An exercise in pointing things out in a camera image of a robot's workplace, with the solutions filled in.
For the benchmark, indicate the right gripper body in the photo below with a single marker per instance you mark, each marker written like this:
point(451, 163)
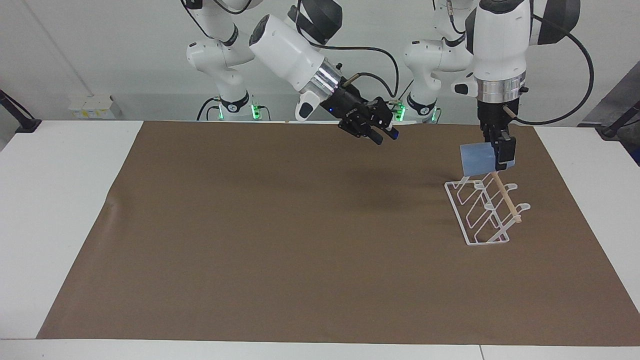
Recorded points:
point(346, 102)

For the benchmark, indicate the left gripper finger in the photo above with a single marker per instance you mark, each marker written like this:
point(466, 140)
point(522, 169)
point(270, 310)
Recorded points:
point(506, 147)
point(488, 135)

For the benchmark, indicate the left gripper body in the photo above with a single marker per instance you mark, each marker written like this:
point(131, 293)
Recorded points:
point(492, 114)

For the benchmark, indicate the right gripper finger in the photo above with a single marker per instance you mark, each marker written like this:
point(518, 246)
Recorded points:
point(370, 132)
point(385, 119)

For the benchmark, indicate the light blue plate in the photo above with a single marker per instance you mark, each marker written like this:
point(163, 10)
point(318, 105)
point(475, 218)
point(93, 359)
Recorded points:
point(477, 159)

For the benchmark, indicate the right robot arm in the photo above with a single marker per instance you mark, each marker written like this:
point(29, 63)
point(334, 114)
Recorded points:
point(287, 50)

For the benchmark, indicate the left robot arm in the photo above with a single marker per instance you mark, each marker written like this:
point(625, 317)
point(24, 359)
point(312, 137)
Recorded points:
point(500, 45)

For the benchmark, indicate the wooden rod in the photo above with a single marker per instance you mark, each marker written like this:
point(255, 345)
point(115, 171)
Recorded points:
point(506, 199)

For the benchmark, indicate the black stand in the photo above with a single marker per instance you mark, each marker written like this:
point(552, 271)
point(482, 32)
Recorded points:
point(620, 125)
point(17, 116)

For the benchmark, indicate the white box with yellow labels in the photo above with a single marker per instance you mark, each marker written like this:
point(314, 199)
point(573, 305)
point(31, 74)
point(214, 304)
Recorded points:
point(94, 107)

